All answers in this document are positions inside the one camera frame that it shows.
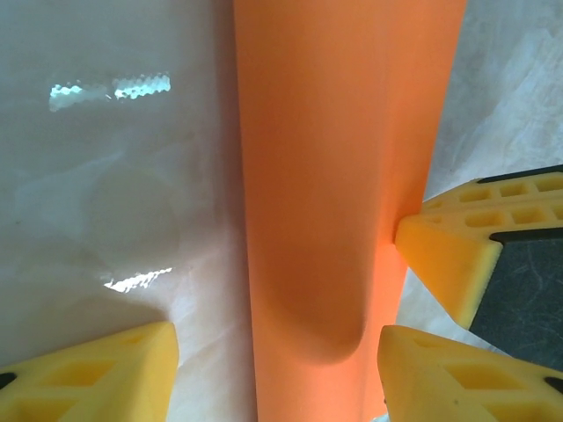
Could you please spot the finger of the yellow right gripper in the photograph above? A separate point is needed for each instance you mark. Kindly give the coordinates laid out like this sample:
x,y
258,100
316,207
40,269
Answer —
x,y
448,264

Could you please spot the orange paper sheet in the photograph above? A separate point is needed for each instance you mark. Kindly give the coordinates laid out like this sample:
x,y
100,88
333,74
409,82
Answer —
x,y
316,154

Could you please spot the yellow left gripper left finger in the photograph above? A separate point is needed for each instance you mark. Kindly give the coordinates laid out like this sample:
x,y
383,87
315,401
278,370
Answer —
x,y
88,387

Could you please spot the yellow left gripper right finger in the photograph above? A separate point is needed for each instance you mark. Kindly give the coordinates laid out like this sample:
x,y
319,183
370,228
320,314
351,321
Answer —
x,y
462,387

